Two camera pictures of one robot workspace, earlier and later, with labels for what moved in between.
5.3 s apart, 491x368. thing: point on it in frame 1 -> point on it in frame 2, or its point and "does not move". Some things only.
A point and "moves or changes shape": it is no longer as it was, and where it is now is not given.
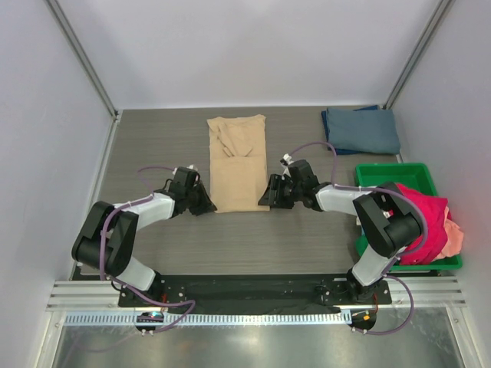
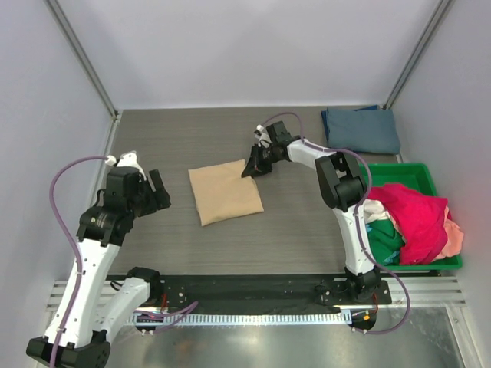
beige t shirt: [238, 168] moves or changes shape
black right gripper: [276, 182] -> [255, 167]
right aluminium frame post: [431, 26] does not move
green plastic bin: [417, 178] does not move
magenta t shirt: [436, 238] does not move
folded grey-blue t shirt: [373, 131] does not move
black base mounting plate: [272, 292] does not move
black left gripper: [206, 205] -> [160, 200]
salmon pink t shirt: [455, 238] does not move
